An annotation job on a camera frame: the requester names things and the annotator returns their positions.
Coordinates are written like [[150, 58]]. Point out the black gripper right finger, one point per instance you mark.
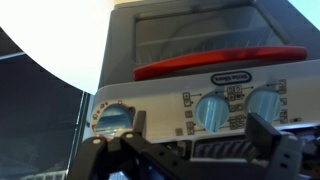
[[265, 136]]

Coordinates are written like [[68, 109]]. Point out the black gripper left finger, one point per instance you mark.
[[100, 156]]

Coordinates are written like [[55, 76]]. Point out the blue toy oven knob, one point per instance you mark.
[[212, 111], [264, 103]]

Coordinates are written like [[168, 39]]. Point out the blue knob with red dots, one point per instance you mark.
[[113, 120]]

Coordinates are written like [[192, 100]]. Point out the grey toy oven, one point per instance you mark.
[[160, 106]]

